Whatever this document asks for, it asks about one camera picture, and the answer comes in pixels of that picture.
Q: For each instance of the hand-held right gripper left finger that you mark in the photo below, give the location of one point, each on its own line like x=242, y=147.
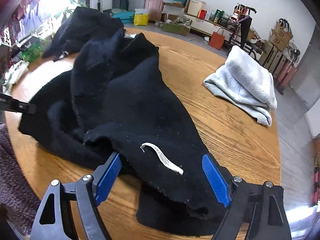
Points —
x=108, y=177

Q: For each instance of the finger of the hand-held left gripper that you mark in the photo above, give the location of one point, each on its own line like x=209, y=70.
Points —
x=17, y=105

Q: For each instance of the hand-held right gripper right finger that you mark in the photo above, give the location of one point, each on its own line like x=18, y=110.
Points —
x=215, y=177

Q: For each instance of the black knit sweater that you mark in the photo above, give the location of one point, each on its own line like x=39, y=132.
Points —
x=140, y=110

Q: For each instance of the person's left forearm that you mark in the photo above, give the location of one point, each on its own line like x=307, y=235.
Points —
x=17, y=180

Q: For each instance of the white plastic bag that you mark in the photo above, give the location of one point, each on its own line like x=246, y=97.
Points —
x=17, y=72

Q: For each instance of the green mesh bag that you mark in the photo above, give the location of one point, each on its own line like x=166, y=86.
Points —
x=31, y=53

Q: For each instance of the light grey knit sweater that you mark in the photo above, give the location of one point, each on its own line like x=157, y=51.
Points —
x=245, y=80

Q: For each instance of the dusty pink suitcase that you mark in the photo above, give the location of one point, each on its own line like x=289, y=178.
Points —
x=286, y=72

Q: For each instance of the black folding cart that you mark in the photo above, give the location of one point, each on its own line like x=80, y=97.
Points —
x=246, y=47

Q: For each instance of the beige suitcase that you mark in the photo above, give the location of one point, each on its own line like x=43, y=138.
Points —
x=268, y=55

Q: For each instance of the orange paper bag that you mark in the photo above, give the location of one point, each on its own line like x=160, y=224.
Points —
x=217, y=40

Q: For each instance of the teal suitcase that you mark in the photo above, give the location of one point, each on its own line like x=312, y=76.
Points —
x=123, y=17

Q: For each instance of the black umbrella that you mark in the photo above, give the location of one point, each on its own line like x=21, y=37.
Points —
x=245, y=32

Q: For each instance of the floor fan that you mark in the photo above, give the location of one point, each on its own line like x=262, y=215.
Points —
x=294, y=52

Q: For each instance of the yellow bag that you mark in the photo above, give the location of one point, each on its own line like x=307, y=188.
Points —
x=141, y=18

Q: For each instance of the green cardboard box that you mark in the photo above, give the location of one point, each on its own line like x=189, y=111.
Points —
x=177, y=28

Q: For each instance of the white low cabinet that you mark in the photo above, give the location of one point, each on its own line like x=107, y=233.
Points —
x=212, y=23

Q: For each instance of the brown paper bags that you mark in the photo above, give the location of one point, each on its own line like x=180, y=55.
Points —
x=281, y=35

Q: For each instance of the pair of sneakers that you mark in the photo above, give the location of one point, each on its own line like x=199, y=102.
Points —
x=158, y=24

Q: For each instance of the large pink suitcase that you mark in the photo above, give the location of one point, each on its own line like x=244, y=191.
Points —
x=153, y=8

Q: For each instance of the white square box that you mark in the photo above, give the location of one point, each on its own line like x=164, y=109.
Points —
x=196, y=7

